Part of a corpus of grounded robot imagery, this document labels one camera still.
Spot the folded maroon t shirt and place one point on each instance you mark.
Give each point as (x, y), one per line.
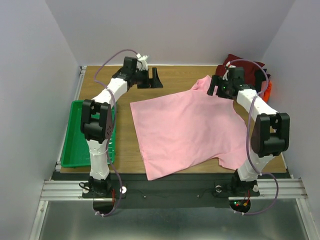
(251, 71)

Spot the green plastic tray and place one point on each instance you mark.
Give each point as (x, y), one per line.
(75, 151)

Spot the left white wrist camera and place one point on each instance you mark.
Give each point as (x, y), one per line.
(143, 60)

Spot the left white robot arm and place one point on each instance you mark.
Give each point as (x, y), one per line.
(98, 120)

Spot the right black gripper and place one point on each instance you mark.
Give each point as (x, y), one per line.
(219, 85)

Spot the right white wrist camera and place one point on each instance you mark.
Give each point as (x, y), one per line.
(227, 67)

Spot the right control board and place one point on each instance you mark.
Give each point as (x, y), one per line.
(240, 205)

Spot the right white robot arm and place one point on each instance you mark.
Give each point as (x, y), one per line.
(268, 139)

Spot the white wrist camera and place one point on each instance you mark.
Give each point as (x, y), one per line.
(143, 60)
(227, 67)

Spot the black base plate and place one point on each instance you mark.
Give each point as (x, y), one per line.
(179, 190)

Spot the folded salmon pink t shirt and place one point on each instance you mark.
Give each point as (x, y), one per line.
(262, 90)

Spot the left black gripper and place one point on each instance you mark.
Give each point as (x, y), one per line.
(153, 83)

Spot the folded orange t shirt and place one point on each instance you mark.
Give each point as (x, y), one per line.
(266, 95)

